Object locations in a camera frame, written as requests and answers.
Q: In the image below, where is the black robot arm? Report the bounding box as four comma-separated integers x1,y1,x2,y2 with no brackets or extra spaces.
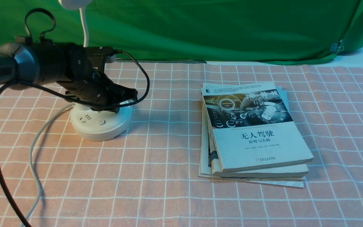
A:
0,37,140,113

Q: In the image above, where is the bottom thin booklet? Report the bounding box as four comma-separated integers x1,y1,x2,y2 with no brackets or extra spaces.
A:
198,106,304,188

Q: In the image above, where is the green backdrop cloth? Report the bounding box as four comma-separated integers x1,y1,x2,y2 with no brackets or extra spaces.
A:
0,0,363,66

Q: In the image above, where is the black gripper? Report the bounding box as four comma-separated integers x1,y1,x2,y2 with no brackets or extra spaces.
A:
62,46,138,113

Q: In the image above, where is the metal binder clip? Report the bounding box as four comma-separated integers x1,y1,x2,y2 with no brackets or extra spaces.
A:
329,40,344,54

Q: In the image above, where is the middle book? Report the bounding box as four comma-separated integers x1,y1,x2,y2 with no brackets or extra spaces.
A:
203,86,309,178

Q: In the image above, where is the top book white cover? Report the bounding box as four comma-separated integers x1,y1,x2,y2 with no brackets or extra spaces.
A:
201,82,314,172

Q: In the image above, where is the white lamp power cable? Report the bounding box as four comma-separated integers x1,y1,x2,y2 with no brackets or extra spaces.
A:
20,103,75,227

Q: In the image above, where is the pink checkered tablecloth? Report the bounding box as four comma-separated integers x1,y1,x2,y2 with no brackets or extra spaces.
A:
0,62,363,227

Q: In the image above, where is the white desk lamp with sockets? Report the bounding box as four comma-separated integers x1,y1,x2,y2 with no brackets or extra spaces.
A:
59,0,132,141

